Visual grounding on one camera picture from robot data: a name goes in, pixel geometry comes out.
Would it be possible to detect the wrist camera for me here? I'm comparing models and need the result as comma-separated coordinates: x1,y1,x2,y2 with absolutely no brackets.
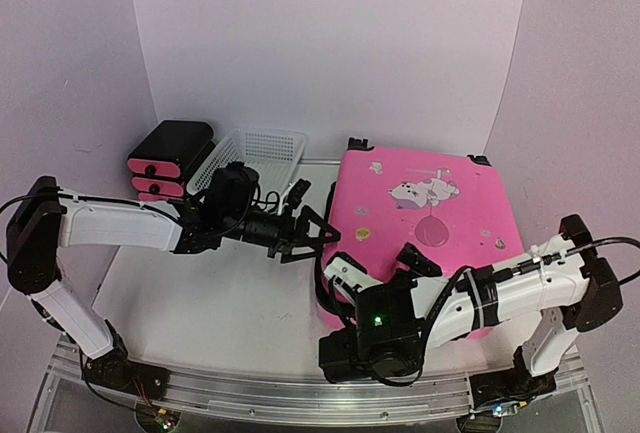
280,179,311,213
323,252,380,303

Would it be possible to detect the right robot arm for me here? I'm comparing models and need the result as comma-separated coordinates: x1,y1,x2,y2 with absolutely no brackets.
319,214,623,416

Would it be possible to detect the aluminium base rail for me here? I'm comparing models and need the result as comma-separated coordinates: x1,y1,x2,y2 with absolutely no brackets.
27,339,603,432

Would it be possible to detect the white plastic mesh basket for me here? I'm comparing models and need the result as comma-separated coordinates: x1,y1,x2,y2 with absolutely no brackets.
186,128,308,195

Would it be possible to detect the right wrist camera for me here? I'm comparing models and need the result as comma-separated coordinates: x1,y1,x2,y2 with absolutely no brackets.
323,252,380,303

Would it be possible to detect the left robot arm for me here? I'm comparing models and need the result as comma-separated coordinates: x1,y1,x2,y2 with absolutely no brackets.
1,162,341,400

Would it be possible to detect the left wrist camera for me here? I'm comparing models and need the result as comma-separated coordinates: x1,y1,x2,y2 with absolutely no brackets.
280,179,311,213

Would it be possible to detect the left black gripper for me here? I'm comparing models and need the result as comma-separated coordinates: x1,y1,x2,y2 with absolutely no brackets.
222,205,342,265

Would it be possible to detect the small green circuit board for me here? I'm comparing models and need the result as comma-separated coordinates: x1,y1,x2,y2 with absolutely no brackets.
154,408,179,432

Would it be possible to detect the black pink drawer organizer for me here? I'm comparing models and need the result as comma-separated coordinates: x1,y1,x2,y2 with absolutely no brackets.
126,120,215,202

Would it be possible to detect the pink hard-shell suitcase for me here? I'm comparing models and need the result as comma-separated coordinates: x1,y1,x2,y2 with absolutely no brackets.
315,138,524,330

